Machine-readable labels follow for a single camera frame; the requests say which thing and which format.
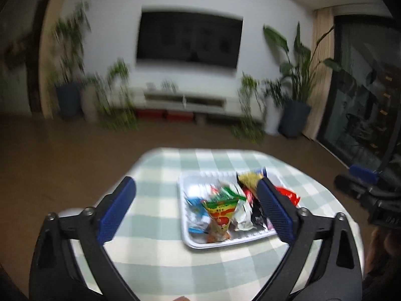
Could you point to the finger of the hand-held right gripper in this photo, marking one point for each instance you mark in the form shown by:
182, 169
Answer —
363, 172
351, 185

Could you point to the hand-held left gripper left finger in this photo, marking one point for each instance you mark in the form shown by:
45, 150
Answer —
114, 213

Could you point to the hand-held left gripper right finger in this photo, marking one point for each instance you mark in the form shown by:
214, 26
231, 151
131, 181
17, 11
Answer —
277, 211

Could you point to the black snack packet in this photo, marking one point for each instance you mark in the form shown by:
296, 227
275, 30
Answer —
258, 214

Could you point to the dark blue yellow cake packet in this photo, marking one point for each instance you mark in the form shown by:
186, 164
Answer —
250, 178

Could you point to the green red snack packet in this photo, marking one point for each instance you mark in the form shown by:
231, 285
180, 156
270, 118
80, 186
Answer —
227, 194

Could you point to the orange packet with green edge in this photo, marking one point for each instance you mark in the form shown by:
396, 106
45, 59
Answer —
219, 219

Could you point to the light blue snack packet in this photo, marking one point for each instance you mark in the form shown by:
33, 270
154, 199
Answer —
195, 207

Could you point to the white plastic tray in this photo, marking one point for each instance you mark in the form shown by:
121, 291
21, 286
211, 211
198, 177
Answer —
194, 188

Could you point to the person's right hand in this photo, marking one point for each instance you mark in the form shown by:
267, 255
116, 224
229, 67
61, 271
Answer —
380, 250

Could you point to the person's left hand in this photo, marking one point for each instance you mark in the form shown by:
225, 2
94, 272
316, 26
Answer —
181, 298

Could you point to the green white checked tablecloth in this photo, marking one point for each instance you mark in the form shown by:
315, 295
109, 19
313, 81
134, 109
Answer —
156, 169

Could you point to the glass sliding door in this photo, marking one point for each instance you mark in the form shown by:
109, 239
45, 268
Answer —
354, 100

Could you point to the large leafy plant dark pot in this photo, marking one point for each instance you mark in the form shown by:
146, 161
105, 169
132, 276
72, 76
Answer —
294, 119

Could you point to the plant in tall white pot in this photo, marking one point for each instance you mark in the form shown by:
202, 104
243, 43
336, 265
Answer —
272, 122

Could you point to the red storage box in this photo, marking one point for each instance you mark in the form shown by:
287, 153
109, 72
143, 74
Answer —
180, 116
150, 114

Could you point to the plant in cream ceramic pot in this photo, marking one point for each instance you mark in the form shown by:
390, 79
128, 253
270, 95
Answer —
89, 103

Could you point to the tall plant in blue pot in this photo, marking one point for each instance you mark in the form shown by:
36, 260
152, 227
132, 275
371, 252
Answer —
69, 100

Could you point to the beige curtain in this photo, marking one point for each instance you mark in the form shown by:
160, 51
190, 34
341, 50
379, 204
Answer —
322, 53

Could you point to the trailing plant with thin vines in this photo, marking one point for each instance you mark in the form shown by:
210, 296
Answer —
249, 87

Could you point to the white television cabinet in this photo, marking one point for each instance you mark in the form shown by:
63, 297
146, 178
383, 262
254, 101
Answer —
203, 100

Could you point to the trailing pothos in white pot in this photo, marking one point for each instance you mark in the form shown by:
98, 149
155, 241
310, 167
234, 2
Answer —
119, 78

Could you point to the beige wooden pillar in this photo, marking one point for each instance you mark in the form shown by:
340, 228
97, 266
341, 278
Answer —
51, 53

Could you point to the black wall television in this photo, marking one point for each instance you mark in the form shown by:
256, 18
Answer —
188, 37

